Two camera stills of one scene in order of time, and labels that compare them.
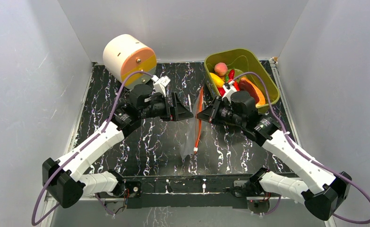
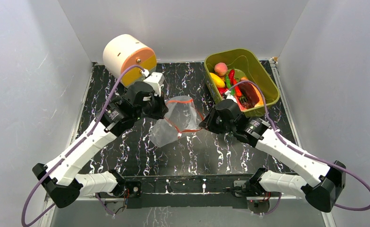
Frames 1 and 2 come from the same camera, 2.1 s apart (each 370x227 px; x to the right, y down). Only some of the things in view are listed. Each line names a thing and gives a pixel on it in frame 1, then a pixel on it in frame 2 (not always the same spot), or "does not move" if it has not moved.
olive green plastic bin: (244, 61) does not move
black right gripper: (215, 109) to (210, 121)
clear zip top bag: (189, 145) to (183, 115)
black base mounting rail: (220, 192) does not move
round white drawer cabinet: (125, 54) does not move
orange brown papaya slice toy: (245, 84) does not move
